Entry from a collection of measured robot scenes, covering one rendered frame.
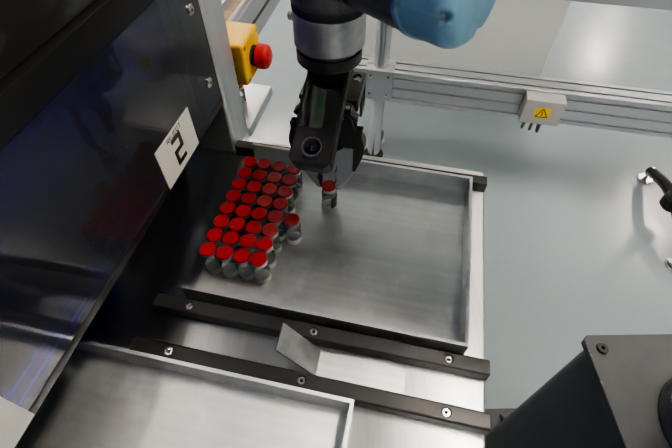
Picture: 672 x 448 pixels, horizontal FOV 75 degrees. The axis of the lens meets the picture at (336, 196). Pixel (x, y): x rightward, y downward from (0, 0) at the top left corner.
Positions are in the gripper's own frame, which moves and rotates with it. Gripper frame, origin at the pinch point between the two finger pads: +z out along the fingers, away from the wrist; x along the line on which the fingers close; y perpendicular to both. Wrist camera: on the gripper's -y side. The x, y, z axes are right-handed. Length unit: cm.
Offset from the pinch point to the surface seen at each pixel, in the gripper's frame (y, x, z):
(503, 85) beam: 87, -37, 39
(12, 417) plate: -35.9, 17.1, -7.7
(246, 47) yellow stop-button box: 17.7, 16.8, -8.5
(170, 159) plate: -7.5, 17.2, -8.6
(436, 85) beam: 87, -16, 41
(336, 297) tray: -13.7, -4.2, 5.5
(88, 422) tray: -33.4, 18.4, 5.5
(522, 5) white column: 146, -46, 40
